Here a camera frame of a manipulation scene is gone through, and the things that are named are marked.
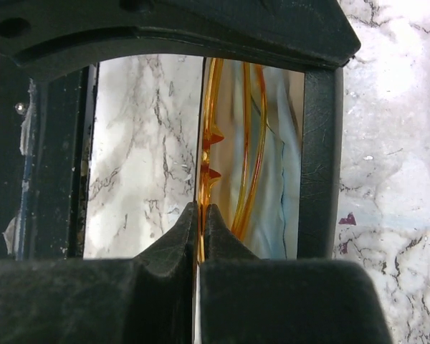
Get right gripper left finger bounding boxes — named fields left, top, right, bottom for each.
left=0, top=203, right=198, bottom=343

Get black glasses case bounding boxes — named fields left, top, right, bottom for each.
left=193, top=57, right=345, bottom=259

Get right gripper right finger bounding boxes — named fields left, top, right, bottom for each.
left=200, top=205, right=391, bottom=343

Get orange plastic sunglasses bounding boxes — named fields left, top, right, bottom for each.
left=196, top=58, right=267, bottom=262

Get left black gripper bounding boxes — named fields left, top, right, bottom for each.
left=0, top=0, right=361, bottom=81

